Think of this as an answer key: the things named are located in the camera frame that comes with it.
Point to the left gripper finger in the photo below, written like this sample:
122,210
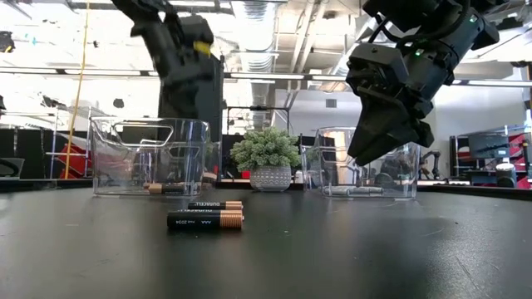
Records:
178,99

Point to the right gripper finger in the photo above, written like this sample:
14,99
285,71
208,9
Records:
424,137
382,124

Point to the clear plastic bin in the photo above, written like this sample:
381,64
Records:
399,174
137,166

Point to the silver battery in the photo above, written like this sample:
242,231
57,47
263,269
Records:
349,191

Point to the black copper battery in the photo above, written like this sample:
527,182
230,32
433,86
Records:
212,205
199,220
166,188

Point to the background black robot arm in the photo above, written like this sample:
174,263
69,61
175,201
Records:
432,158

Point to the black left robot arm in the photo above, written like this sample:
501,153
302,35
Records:
141,8

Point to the long ceiling light tube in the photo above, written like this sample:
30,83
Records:
266,76
191,3
498,83
328,78

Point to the black round ceiling fixture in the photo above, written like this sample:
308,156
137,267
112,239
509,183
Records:
118,103

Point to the black computer monitor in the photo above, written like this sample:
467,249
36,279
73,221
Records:
488,145

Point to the white domed dark device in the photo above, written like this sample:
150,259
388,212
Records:
505,170

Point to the white box device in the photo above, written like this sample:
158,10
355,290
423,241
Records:
299,177

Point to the green succulent in grey pot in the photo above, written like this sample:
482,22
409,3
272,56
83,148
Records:
266,153

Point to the black red toolbox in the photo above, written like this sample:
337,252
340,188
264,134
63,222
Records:
75,166

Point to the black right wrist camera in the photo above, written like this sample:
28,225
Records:
374,66

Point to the smooth silver ceiling duct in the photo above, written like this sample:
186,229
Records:
341,66

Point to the corrugated silver ceiling duct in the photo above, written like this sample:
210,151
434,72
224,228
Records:
257,62

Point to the metal rack frame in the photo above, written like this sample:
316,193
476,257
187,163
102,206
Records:
54,158

